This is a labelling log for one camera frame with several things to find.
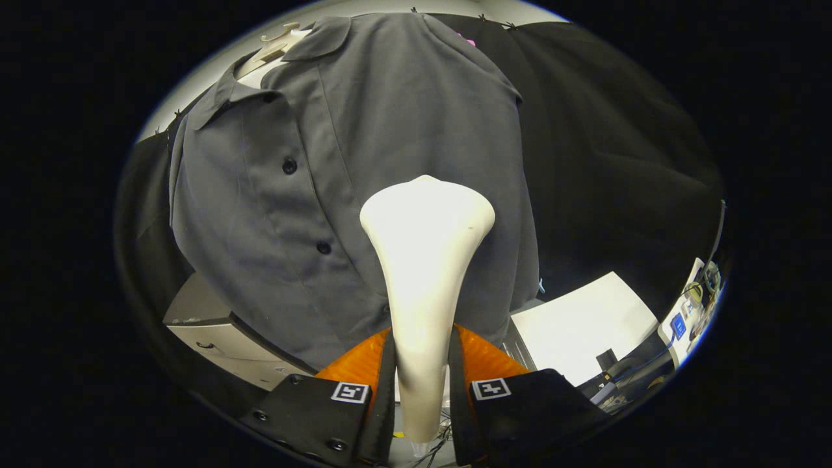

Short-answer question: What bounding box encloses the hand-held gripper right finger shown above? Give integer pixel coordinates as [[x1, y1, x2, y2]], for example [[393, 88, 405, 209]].
[[447, 323, 609, 468]]

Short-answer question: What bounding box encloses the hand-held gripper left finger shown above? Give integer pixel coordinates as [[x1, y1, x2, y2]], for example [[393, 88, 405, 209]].
[[237, 327, 397, 468]]

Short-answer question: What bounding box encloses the white garment steamer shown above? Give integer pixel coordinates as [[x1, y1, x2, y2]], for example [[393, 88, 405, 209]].
[[359, 174, 497, 445]]

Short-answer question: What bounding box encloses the grey button shirt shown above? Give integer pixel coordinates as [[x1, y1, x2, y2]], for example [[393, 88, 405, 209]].
[[168, 12, 541, 372]]

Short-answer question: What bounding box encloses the white table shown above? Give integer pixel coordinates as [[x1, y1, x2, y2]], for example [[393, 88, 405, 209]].
[[510, 271, 661, 389]]

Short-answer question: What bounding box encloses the grey cabinet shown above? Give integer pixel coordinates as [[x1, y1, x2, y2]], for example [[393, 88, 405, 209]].
[[162, 272, 320, 392]]

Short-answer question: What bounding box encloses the white power strip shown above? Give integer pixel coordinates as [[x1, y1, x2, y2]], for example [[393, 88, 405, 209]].
[[657, 257, 717, 366]]

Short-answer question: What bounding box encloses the cream mannequin torso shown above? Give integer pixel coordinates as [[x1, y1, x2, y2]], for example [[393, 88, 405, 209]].
[[235, 22, 314, 90]]

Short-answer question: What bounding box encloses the black cable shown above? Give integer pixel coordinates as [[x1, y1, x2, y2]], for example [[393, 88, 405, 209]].
[[416, 408, 453, 468]]

